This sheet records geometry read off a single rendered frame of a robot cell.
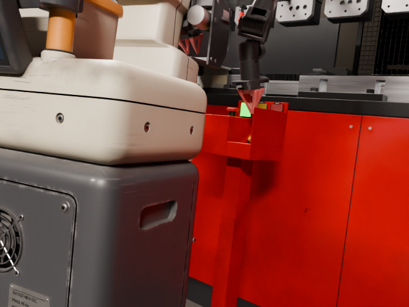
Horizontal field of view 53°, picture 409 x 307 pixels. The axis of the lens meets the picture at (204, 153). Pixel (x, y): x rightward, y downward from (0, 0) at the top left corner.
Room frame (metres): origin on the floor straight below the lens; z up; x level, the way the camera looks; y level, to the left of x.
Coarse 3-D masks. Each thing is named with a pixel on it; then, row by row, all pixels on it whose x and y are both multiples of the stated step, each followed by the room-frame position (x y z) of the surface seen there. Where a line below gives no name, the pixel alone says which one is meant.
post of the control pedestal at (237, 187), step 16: (240, 160) 1.25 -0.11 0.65; (240, 176) 1.25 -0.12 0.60; (224, 192) 1.29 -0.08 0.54; (240, 192) 1.26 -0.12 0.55; (224, 208) 1.28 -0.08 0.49; (240, 208) 1.26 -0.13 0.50; (224, 224) 1.28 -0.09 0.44; (240, 224) 1.27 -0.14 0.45; (224, 240) 1.27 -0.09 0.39; (240, 240) 1.28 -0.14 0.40; (224, 256) 1.27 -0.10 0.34; (240, 256) 1.28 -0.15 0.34; (224, 272) 1.26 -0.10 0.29; (224, 288) 1.26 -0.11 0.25; (224, 304) 1.25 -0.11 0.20
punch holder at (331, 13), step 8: (328, 0) 1.52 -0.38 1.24; (336, 0) 1.50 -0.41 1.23; (344, 0) 1.48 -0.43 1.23; (352, 0) 1.46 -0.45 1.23; (360, 0) 1.46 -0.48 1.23; (368, 0) 1.44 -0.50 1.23; (328, 8) 1.52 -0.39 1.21; (336, 8) 1.50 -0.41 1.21; (344, 8) 1.48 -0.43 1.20; (352, 8) 1.46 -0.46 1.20; (360, 8) 1.45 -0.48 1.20; (368, 8) 1.46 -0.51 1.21; (328, 16) 1.52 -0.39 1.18; (336, 16) 1.50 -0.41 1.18; (344, 16) 1.48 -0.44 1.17; (352, 16) 1.47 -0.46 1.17; (360, 16) 1.46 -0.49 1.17; (368, 16) 1.47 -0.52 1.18
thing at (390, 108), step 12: (216, 96) 1.68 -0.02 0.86; (228, 96) 1.64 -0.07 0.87; (240, 96) 1.60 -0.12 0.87; (252, 96) 1.57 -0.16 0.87; (264, 96) 1.54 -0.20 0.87; (276, 96) 1.51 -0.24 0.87; (288, 108) 1.47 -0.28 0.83; (300, 108) 1.44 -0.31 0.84; (312, 108) 1.41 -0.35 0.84; (324, 108) 1.39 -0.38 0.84; (336, 108) 1.36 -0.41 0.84; (348, 108) 1.34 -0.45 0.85; (360, 108) 1.31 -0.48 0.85; (372, 108) 1.29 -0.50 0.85; (384, 108) 1.27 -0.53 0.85; (396, 108) 1.25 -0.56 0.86; (408, 108) 1.22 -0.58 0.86
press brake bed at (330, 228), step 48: (288, 144) 1.46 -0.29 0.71; (336, 144) 1.35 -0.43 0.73; (384, 144) 1.26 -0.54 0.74; (288, 192) 1.45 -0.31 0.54; (336, 192) 1.34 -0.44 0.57; (384, 192) 1.25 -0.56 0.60; (288, 240) 1.43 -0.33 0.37; (336, 240) 1.33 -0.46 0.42; (384, 240) 1.23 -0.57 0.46; (192, 288) 1.69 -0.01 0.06; (240, 288) 1.54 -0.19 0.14; (288, 288) 1.42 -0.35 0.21; (336, 288) 1.31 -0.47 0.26; (384, 288) 1.22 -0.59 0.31
